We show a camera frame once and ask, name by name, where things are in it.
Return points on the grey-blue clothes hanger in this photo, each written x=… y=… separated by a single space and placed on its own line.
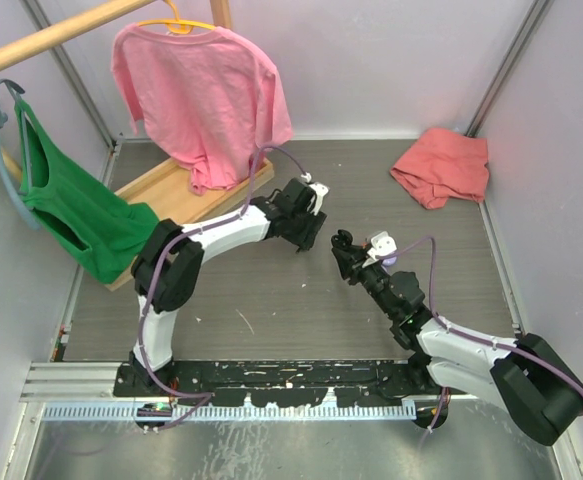
x=15 y=196

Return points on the lilac earbud charging case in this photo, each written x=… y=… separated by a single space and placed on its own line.
x=389 y=261

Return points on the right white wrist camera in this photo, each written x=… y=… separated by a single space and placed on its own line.
x=381 y=245

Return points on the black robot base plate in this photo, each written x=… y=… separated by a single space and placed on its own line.
x=364 y=383

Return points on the orange clothes hanger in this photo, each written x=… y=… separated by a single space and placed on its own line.
x=175 y=24

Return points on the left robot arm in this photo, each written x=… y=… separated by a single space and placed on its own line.
x=166 y=271

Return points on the wooden clothes rack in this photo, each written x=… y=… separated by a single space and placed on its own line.
x=163 y=187

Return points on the white slotted cable duct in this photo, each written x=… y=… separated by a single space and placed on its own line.
x=156 y=413

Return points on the green tank top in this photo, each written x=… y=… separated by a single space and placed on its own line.
x=99 y=229

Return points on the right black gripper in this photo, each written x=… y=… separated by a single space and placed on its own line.
x=354 y=254

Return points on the pink t-shirt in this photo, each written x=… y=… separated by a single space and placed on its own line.
x=209 y=100

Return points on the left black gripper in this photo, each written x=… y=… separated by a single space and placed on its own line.
x=305 y=238

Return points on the salmon folded cloth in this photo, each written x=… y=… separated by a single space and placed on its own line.
x=442 y=164

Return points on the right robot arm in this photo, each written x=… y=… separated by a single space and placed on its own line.
x=523 y=376

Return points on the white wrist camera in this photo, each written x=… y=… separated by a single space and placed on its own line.
x=381 y=245
x=320 y=190

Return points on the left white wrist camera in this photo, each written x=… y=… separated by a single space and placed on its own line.
x=320 y=190

